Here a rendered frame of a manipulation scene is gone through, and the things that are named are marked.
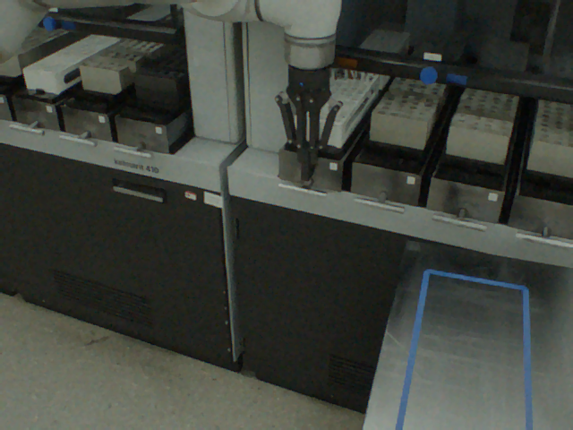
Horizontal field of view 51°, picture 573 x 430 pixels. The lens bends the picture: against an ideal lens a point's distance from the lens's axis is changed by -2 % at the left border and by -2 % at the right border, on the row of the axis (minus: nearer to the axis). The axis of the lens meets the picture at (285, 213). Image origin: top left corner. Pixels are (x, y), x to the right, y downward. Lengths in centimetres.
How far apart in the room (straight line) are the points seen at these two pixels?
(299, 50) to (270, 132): 32
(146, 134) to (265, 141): 26
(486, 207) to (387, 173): 19
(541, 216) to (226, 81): 69
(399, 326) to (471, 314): 10
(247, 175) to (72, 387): 90
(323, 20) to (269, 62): 26
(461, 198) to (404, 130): 17
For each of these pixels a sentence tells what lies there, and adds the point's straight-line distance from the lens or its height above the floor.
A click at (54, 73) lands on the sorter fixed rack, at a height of 86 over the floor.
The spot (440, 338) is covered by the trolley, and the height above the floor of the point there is 82.
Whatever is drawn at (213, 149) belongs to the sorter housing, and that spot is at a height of 73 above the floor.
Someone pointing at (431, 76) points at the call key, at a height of 98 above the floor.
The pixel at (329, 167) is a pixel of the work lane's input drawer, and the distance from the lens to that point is 121.
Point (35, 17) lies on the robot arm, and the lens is 61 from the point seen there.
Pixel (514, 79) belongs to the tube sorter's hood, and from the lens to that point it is 114.
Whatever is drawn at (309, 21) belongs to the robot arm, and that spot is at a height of 109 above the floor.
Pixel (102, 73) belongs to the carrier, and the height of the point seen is 87.
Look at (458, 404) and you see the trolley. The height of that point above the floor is 82.
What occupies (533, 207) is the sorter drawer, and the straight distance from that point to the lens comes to 117.
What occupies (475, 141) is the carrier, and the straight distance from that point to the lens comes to 120.
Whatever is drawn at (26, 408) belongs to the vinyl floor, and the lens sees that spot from 190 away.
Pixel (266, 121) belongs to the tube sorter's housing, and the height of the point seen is 81.
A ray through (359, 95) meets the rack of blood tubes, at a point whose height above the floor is 86.
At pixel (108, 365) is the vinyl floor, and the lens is 194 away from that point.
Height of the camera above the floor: 139
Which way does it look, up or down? 34 degrees down
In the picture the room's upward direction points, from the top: straight up
